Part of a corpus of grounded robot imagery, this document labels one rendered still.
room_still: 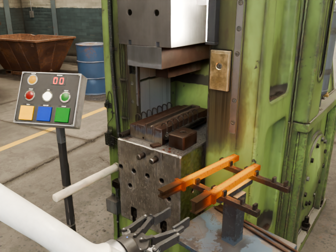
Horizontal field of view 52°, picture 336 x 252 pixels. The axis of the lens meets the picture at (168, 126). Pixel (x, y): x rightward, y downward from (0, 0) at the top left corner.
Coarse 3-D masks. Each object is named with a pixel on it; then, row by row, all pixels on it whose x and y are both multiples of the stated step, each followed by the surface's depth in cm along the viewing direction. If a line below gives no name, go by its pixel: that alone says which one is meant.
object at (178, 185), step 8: (224, 160) 140; (232, 160) 142; (208, 168) 133; (216, 168) 135; (192, 176) 127; (200, 176) 129; (168, 184) 121; (176, 184) 121; (184, 184) 122; (160, 192) 117; (168, 192) 119; (176, 192) 121
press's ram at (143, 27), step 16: (128, 0) 150; (144, 0) 145; (160, 0) 141; (176, 0) 141; (192, 0) 150; (128, 16) 153; (144, 16) 148; (160, 16) 143; (176, 16) 143; (192, 16) 153; (128, 32) 155; (144, 32) 150; (160, 32) 145; (176, 32) 145; (192, 32) 155
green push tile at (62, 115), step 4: (56, 108) 176; (60, 108) 175; (64, 108) 175; (68, 108) 175; (56, 112) 175; (60, 112) 175; (64, 112) 175; (68, 112) 174; (56, 116) 175; (60, 116) 175; (64, 116) 174; (68, 116) 174; (56, 120) 174; (60, 120) 174; (64, 120) 174
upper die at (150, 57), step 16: (128, 48) 158; (144, 48) 152; (160, 48) 147; (176, 48) 156; (192, 48) 167; (208, 48) 179; (128, 64) 160; (144, 64) 155; (160, 64) 150; (176, 64) 159
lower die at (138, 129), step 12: (180, 108) 192; (192, 108) 189; (204, 108) 191; (144, 120) 172; (180, 120) 172; (204, 120) 191; (132, 132) 171; (144, 132) 166; (156, 132) 162; (168, 132) 164
